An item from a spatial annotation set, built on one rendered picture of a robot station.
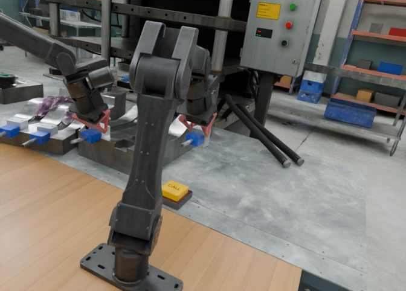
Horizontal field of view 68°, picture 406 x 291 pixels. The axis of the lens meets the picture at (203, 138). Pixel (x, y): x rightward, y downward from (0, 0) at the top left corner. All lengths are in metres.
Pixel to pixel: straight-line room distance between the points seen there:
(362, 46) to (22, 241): 7.03
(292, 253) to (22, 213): 0.64
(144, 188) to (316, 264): 0.44
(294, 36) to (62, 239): 1.26
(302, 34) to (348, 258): 1.03
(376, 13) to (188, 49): 6.88
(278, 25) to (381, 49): 5.81
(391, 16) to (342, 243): 6.63
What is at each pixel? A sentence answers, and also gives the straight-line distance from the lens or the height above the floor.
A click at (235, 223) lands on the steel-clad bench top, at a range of 0.81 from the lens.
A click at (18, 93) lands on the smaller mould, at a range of 1.64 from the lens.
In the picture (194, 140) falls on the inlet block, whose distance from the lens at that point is 0.89.
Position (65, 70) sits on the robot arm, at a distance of 0.85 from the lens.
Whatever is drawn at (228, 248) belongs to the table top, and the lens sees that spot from 0.74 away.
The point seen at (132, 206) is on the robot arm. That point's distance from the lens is 0.55.
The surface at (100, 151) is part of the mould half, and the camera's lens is 1.00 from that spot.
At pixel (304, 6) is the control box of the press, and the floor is 1.39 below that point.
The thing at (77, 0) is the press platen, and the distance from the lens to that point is 2.18.
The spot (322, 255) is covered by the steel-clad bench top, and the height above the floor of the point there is 0.80.
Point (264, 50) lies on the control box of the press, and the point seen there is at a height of 1.17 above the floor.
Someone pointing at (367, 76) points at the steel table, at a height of 0.90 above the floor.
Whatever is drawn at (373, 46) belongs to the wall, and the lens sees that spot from 7.29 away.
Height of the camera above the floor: 1.27
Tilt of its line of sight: 22 degrees down
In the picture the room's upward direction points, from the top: 8 degrees clockwise
